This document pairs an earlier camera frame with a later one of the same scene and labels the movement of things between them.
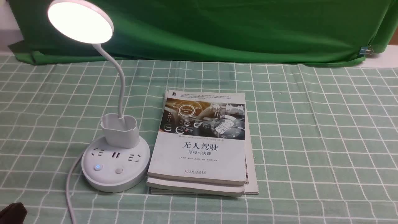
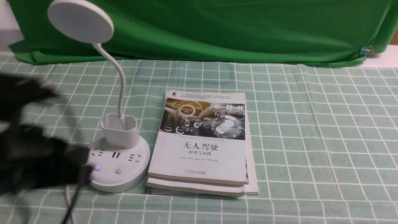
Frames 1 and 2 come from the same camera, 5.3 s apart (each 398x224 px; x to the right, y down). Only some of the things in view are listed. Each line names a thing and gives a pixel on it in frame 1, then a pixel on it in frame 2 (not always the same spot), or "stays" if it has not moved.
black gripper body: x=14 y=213 to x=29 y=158
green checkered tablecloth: x=326 y=140 stays
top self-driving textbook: x=201 y=138 stays
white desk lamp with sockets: x=119 y=161 stays
